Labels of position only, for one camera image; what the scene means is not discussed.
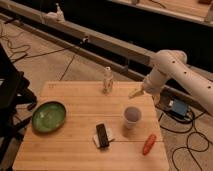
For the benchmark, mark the black chair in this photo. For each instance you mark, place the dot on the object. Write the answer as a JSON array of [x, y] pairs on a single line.
[[13, 91]]

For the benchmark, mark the blue electronic box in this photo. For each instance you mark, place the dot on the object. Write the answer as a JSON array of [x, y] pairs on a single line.
[[178, 108]]

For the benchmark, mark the metal rail frame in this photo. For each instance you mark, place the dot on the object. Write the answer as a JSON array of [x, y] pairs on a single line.
[[109, 43]]

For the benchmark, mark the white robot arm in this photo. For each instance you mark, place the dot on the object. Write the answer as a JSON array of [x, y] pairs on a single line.
[[171, 64]]

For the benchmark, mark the green ceramic bowl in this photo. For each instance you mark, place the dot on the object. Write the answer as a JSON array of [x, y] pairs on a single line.
[[48, 117]]

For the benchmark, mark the white object on rail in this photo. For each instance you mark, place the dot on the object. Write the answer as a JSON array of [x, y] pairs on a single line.
[[58, 15]]

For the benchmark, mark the white paper cup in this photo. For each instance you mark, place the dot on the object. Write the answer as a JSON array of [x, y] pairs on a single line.
[[131, 116]]

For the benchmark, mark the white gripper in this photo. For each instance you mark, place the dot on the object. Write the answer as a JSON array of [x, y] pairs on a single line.
[[151, 85]]

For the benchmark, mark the white small bottle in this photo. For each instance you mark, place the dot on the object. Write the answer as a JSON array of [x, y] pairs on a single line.
[[108, 80]]

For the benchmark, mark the black rectangular block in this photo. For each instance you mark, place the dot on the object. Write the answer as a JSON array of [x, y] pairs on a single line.
[[102, 135]]

